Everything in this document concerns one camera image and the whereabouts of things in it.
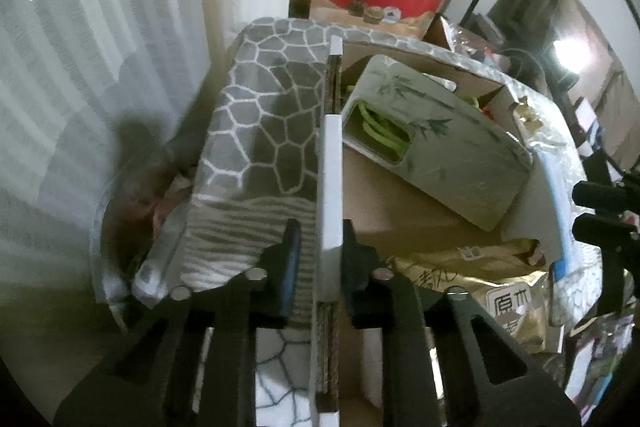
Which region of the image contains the bright lamp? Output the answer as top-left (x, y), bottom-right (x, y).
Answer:
top-left (551, 38), bottom-right (587, 76)

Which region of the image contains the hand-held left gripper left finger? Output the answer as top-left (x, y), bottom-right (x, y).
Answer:
top-left (52, 218), bottom-right (303, 427)

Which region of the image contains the clear plastic storage bag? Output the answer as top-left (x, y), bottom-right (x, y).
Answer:
top-left (90, 157), bottom-right (201, 333)

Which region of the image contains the white barcode package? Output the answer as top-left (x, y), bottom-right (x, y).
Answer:
top-left (131, 219), bottom-right (193, 309)

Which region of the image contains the gold foil packet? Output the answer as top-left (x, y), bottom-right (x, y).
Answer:
top-left (384, 236), bottom-right (557, 354)

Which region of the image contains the green braided cable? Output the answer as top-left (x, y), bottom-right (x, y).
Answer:
top-left (350, 94), bottom-right (483, 156)

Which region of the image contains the large cardboard box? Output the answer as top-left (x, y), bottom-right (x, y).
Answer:
top-left (309, 34), bottom-right (576, 427)

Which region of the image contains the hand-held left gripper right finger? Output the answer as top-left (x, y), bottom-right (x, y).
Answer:
top-left (341, 218), bottom-right (583, 427)

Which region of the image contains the grey patterned blanket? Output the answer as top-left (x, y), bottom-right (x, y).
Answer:
top-left (181, 18), bottom-right (613, 427)

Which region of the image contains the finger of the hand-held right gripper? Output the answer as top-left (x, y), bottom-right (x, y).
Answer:
top-left (572, 179), bottom-right (640, 214)
top-left (572, 214), bottom-right (640, 249)

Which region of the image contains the white bamboo print tissue box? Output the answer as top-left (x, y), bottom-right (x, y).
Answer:
top-left (339, 55), bottom-right (534, 233)

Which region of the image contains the white sheer curtain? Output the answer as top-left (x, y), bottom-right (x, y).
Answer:
top-left (0, 0), bottom-right (223, 323)

